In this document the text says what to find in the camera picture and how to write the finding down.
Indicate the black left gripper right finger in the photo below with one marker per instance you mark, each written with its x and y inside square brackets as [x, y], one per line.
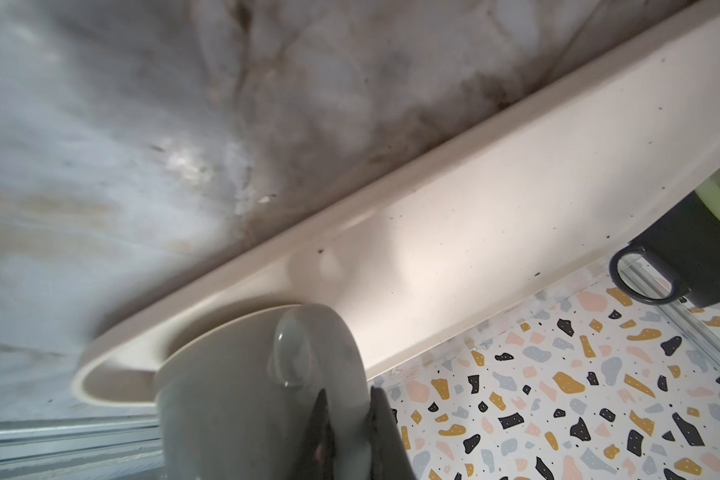
[388, 455]

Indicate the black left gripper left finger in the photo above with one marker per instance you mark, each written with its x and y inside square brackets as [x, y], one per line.
[318, 450]

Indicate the grey mug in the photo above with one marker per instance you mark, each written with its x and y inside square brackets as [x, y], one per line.
[235, 402]

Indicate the black mug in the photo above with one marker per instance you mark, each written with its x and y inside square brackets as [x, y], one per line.
[684, 247]

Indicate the beige plastic tray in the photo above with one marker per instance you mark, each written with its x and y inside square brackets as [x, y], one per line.
[535, 193]

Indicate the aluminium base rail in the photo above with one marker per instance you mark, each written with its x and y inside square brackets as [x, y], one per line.
[94, 448]

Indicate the right corner aluminium post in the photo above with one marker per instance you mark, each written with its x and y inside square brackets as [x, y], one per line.
[686, 322]

